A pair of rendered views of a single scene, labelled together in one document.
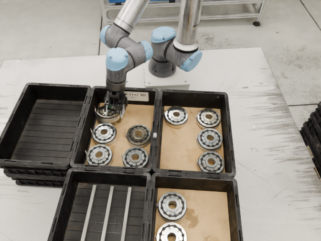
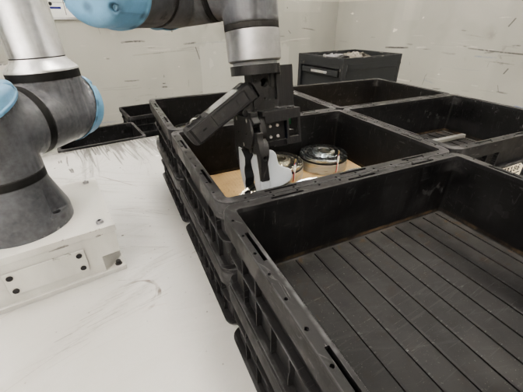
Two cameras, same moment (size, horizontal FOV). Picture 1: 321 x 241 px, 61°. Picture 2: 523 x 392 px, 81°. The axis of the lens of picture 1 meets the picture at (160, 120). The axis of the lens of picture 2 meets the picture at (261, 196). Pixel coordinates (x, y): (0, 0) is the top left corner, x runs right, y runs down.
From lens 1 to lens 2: 1.31 m
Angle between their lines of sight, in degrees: 81
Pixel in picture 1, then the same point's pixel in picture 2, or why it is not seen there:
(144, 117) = (227, 182)
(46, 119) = (426, 369)
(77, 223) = not seen: hidden behind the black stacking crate
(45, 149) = (483, 285)
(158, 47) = (23, 120)
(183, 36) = (53, 29)
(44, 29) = not seen: outside the picture
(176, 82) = (89, 190)
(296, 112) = not seen: hidden behind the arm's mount
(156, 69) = (51, 203)
